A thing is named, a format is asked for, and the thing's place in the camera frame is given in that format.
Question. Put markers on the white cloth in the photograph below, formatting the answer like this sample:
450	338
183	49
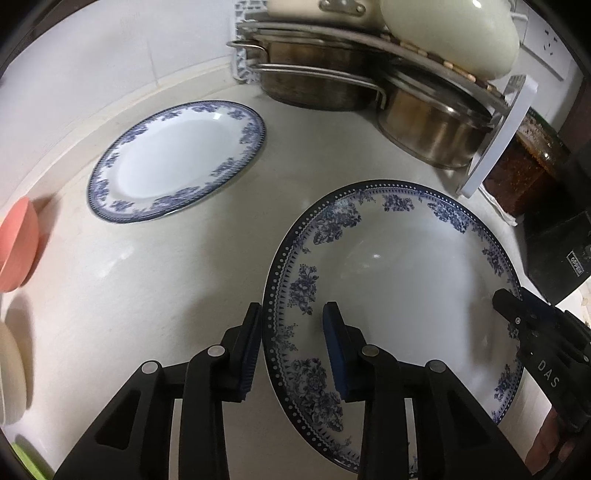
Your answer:
498	207

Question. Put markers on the green plastic item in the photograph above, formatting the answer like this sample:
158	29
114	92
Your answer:
32	461

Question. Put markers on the shiny steel pot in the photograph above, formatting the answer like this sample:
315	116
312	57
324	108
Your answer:
429	129

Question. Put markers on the person's right hand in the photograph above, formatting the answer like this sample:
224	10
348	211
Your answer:
547	443

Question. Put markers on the glass jar brown contents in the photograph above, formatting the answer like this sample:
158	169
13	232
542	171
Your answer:
521	170

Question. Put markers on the cream cooking pot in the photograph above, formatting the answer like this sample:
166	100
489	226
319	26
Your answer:
295	7

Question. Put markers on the white wall socket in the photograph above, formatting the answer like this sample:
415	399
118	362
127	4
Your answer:
549	46

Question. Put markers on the tarnished steel pot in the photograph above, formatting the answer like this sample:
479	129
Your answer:
314	53
314	90

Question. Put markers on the white metal kitchen rack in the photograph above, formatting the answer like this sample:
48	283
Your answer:
498	138

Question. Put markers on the small blue floral plate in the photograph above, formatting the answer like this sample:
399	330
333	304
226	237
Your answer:
175	157

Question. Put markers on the cream kettle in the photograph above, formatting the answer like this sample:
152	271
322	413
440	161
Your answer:
443	32

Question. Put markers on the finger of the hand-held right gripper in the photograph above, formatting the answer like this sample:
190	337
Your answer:
540	305
508	308

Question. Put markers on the black box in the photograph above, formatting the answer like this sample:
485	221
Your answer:
554	249

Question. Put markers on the cream white bowl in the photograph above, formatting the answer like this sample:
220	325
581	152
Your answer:
8	374

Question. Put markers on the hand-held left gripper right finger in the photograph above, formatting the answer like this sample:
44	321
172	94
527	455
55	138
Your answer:
334	353

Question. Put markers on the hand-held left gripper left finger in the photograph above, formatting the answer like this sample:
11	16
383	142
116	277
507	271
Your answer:
247	353

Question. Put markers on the large blue floral plate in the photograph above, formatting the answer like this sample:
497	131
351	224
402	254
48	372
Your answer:
397	286

